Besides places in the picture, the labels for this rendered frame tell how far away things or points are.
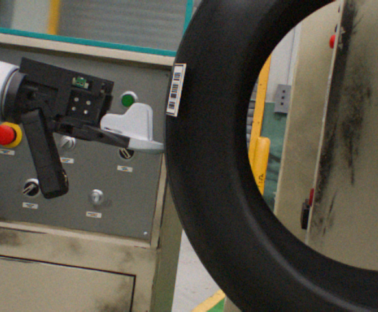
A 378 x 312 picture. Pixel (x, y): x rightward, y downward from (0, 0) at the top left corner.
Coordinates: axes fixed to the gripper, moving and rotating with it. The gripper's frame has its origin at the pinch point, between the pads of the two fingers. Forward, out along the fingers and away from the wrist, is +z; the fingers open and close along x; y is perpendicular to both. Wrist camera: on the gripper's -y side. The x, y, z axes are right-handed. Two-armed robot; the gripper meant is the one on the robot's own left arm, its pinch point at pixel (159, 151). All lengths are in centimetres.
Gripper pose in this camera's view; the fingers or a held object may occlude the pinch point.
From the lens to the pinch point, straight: 110.8
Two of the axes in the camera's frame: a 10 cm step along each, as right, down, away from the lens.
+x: 1.2, -0.4, 9.9
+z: 9.6, 2.6, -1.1
